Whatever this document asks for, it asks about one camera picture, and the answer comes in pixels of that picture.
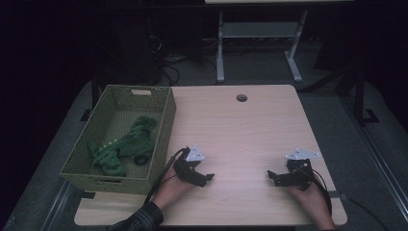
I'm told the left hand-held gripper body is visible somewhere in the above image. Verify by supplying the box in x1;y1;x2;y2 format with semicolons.
172;143;209;187

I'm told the metal floor rail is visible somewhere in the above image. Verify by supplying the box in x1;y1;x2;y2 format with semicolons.
39;179;78;231
340;95;408;223

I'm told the black floor cable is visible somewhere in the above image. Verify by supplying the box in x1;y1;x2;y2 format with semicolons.
339;192;384;231

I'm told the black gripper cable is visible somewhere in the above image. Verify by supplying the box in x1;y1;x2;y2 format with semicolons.
143;146;191;205
299;167;333;217

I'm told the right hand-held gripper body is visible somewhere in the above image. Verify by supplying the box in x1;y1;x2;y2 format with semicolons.
276;147;321;193

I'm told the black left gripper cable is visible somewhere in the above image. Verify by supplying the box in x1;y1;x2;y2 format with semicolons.
143;146;191;205

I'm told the black table frame post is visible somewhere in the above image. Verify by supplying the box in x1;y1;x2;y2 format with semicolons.
352;68;381;127

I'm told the white metal stand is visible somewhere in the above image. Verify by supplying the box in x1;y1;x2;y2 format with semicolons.
216;10;309;84

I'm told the green woven basket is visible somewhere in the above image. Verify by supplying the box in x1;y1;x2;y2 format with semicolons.
60;84;177;196

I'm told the green fleece garment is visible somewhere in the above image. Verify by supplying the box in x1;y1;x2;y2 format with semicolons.
86;115;159;178

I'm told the person's left hand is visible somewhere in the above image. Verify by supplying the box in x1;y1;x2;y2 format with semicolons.
151;166;197;212

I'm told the person's right hand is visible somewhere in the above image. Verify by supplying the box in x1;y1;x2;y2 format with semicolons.
286;174;335;225

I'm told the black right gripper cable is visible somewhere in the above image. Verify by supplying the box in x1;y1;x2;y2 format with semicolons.
299;167;333;217

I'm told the tangle of black floor cables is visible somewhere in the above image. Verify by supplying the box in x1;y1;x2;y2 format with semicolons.
150;33;219;87

